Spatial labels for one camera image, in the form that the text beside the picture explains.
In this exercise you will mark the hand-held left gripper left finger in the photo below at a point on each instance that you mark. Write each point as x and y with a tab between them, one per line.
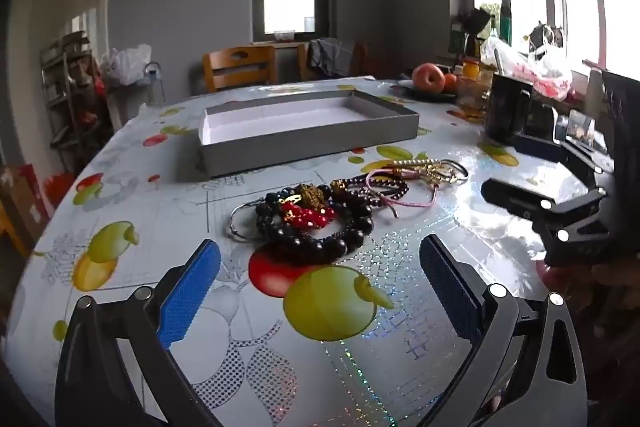
190	294

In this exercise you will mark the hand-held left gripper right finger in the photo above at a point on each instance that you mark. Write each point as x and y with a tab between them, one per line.
450	294

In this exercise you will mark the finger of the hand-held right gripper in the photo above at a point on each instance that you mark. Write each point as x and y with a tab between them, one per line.
580	157
515	199

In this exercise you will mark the pearl gold hair clip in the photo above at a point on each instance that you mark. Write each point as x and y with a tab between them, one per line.
415	163

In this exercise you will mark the grey shallow cardboard box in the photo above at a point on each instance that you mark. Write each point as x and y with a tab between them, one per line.
280	122

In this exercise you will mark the silver bangle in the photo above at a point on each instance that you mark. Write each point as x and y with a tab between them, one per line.
233	221

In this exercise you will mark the black mug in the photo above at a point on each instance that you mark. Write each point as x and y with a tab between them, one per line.
505	107

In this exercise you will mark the fruit print tablecloth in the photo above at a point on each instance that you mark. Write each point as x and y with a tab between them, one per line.
165	207

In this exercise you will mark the clear plastic bag red contents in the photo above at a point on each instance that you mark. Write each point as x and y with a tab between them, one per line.
545	72

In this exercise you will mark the glass jar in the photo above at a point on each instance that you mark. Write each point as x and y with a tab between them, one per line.
472	99

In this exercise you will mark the small orange fruit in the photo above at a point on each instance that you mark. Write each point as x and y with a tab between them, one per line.
450	82

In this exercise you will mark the orange jar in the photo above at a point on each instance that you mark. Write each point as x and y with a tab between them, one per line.
470	69

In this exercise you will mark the dark fruit plate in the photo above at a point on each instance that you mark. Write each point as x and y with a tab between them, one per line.
415	94

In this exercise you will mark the green bottle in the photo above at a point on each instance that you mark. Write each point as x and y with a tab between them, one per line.
506	27

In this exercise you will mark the large red apple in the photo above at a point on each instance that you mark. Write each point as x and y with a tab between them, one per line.
427	77

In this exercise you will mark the dark potted plant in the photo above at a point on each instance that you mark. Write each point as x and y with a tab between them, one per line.
472	24

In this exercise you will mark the red gift bag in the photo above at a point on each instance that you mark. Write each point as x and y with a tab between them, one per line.
25	192

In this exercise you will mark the wooden chair with cloth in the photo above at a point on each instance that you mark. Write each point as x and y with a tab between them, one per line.
360	57

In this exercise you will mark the wooden chair with cutout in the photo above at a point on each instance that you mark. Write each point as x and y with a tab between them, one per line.
240	69

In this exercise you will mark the metal shelf rack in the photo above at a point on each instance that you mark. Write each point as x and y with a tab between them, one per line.
70	92

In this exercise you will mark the grey cloth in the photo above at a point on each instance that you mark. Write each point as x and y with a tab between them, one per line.
327	54

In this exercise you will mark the white plastic bag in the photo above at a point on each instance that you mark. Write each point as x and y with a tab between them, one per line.
125	64

